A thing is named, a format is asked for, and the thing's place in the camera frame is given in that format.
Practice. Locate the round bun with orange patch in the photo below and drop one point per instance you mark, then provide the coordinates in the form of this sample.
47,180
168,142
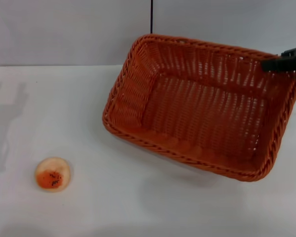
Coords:
52,176

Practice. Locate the orange woven plastic basket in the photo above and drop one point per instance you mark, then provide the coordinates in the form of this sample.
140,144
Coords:
199,118

